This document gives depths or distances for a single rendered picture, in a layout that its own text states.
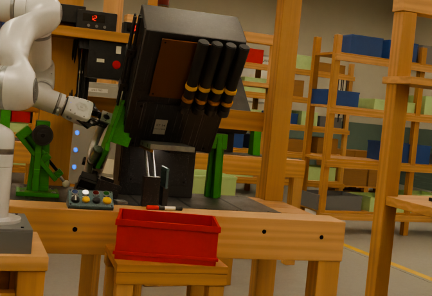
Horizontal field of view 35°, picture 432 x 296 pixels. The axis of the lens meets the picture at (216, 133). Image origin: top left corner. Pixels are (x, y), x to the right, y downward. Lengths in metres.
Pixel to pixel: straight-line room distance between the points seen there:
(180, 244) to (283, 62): 1.28
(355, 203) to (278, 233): 5.45
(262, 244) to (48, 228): 0.75
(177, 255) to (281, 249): 0.55
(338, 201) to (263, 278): 4.66
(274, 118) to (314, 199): 4.62
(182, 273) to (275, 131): 1.19
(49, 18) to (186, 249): 0.82
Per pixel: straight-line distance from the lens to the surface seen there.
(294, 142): 10.88
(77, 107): 2.57
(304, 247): 2.53
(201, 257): 2.08
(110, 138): 2.51
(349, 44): 7.78
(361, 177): 12.30
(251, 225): 2.44
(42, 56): 2.46
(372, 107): 7.92
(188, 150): 2.39
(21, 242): 1.86
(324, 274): 2.60
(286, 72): 3.09
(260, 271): 3.16
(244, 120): 3.12
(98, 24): 2.80
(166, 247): 2.07
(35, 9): 2.17
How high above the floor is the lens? 1.27
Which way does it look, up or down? 2 degrees down
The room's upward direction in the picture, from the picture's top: 5 degrees clockwise
